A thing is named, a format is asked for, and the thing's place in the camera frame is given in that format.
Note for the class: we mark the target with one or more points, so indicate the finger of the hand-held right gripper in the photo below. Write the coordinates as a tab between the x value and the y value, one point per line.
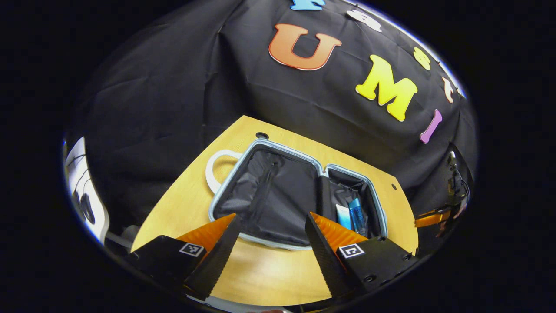
432	217

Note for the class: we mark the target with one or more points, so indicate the white and blue tube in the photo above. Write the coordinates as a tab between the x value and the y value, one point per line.
343	216

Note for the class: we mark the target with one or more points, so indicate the light blue small suitcase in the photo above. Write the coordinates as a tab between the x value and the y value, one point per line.
278	200

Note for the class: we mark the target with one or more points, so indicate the black backdrop cloth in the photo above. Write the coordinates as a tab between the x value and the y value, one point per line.
182	108

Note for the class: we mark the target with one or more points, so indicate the white panel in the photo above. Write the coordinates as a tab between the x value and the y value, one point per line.
89	195

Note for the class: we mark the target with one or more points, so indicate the teal bottle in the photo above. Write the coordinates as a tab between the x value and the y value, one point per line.
357	217

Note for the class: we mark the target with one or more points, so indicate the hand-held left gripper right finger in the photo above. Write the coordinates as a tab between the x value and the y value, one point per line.
328	263

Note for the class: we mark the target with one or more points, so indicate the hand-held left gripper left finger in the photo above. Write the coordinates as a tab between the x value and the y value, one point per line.
217	263

